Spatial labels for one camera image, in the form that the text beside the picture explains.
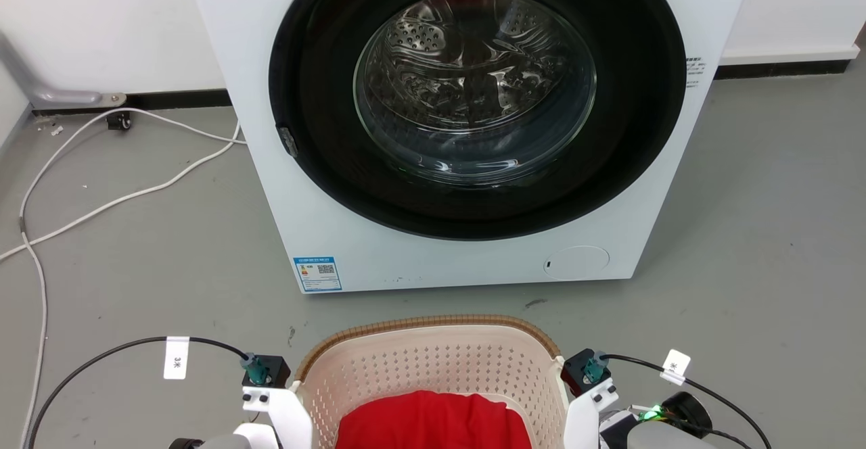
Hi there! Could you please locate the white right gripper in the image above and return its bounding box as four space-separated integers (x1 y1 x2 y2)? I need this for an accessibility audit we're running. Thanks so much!
563 377 620 449

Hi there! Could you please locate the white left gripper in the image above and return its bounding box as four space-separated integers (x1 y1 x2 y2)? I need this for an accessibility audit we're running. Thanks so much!
242 382 314 449

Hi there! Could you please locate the beige perforated laundry basket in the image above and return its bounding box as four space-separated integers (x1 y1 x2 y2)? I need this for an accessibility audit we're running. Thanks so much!
292 314 570 449

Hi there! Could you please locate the white tag printed 3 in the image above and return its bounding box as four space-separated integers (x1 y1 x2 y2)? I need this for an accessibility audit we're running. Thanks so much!
163 335 191 381

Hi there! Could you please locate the red garment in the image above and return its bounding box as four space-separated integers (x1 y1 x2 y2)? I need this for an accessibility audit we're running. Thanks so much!
335 389 534 449

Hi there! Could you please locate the blue energy label sticker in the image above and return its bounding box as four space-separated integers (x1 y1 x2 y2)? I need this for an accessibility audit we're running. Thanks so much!
293 256 343 293

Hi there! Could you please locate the white front-load washing machine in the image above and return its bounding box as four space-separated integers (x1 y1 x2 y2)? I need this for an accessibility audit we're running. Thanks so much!
183 0 758 295

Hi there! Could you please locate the round black washing machine door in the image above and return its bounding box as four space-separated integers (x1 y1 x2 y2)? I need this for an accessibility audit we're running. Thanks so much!
268 0 688 241

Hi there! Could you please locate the small text sticker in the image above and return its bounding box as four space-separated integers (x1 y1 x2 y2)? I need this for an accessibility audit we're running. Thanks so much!
684 56 708 91

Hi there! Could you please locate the small white cable tag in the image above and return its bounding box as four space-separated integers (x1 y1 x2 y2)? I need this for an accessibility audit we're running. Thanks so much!
660 348 692 387

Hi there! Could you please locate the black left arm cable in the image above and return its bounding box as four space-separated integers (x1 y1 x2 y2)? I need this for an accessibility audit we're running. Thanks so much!
26 335 252 449

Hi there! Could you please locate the long white floor cable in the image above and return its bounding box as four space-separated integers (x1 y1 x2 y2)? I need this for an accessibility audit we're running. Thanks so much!
18 107 247 449

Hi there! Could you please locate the grey wall pipe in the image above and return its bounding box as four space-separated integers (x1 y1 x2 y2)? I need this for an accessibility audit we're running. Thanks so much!
0 30 128 108

